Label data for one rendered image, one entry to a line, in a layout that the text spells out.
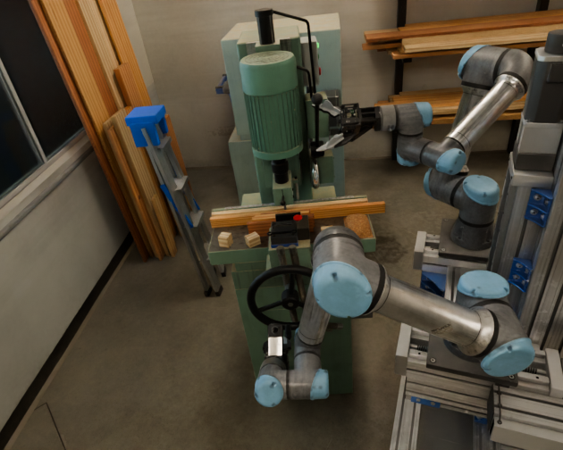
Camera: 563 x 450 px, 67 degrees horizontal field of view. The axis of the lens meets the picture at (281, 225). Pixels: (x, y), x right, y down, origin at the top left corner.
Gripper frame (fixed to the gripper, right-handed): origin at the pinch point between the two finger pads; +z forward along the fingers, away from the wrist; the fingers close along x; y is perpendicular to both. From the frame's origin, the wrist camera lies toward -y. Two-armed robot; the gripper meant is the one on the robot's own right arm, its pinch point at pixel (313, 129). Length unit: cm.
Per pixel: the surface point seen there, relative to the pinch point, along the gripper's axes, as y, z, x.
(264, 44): 0.8, 13.0, -30.6
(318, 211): -32.7, -0.1, 19.1
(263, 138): -3.6, 16.2, 0.1
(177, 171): -95, 73, -24
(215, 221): -33, 40, 20
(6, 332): -69, 149, 55
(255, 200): -67, 28, 4
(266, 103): 5.0, 13.5, -7.7
